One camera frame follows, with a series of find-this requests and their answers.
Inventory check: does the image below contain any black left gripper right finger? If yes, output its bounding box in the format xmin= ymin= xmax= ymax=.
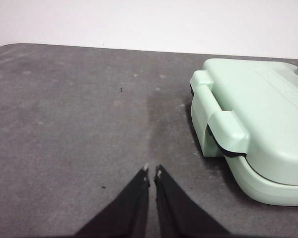
xmin=153 ymin=164 xmax=232 ymax=237

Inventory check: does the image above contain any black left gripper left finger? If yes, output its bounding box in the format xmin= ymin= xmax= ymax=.
xmin=74 ymin=164 xmax=150 ymax=237

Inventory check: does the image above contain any mint green breakfast machine base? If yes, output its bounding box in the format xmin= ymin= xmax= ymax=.
xmin=190 ymin=86 xmax=298 ymax=207

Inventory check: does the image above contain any mint green hinged griddle cover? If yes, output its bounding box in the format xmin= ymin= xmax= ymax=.
xmin=190 ymin=58 xmax=298 ymax=186

